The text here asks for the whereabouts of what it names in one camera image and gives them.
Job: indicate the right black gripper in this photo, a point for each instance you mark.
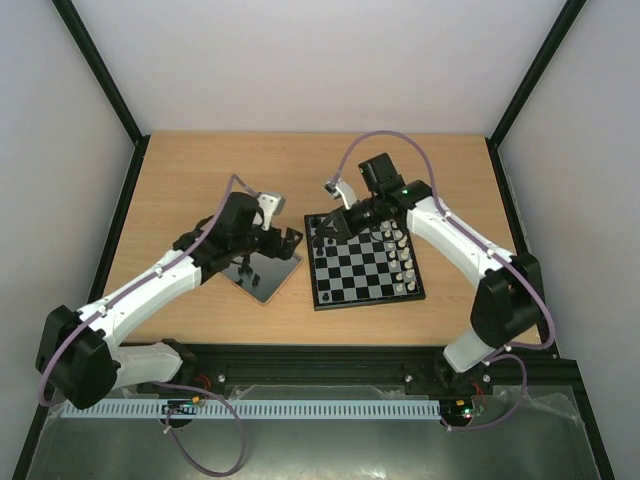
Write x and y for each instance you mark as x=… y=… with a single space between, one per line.
x=343 y=223

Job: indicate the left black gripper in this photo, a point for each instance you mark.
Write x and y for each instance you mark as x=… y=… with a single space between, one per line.
x=288 y=248

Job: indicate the black and silver chessboard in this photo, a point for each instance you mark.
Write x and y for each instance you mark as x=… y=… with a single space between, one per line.
x=358 y=271

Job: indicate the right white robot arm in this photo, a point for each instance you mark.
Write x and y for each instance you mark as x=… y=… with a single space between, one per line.
x=509 y=296

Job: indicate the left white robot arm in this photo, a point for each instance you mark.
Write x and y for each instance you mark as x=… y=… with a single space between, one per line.
x=135 y=310

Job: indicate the metal tray with wooden rim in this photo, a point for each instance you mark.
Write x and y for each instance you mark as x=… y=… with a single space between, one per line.
x=274 y=274

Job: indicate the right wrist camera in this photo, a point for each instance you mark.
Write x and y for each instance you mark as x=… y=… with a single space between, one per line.
x=343 y=191

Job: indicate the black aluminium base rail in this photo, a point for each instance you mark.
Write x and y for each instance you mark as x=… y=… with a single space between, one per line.
x=419 y=370

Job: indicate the light blue slotted cable duct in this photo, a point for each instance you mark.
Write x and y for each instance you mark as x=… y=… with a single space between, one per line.
x=260 y=410

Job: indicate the black frame post right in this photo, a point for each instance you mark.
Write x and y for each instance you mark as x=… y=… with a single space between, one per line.
x=550 y=45

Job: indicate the black frame post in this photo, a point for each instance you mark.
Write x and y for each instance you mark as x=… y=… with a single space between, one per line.
x=550 y=45
x=76 y=27

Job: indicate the black frame post left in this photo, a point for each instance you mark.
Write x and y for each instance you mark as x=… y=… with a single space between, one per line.
x=76 y=27

